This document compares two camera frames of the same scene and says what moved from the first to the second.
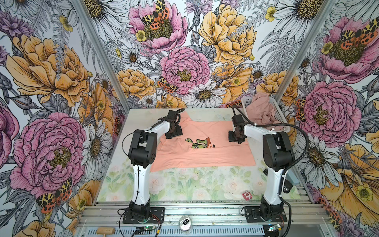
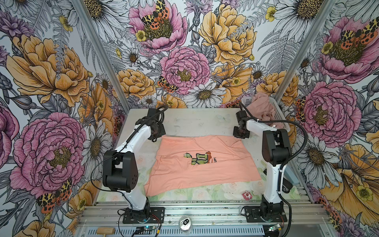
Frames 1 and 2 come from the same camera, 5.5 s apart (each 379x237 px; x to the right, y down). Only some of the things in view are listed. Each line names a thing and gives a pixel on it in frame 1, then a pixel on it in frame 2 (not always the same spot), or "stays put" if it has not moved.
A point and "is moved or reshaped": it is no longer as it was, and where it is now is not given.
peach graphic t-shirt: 204,143 is moved or reshaped
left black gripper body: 175,132 to 157,134
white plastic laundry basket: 245,99 stays put
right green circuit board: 274,227 stays put
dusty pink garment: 260,111 stays put
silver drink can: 185,224 stays put
